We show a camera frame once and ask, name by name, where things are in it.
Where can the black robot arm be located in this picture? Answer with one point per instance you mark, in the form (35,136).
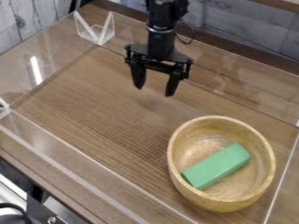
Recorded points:
(165,13)

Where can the wooden bowl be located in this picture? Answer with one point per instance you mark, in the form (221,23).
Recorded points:
(202,137)

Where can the clear acrylic enclosure wall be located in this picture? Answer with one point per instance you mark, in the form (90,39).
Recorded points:
(89,136)

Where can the green rectangular block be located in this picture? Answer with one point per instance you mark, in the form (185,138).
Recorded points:
(217,166)

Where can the clear acrylic corner bracket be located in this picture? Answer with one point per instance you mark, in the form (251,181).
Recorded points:
(95,33)

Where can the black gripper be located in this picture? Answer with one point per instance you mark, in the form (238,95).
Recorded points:
(159,56)

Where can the black metal table bracket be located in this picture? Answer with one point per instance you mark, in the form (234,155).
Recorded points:
(39,213)

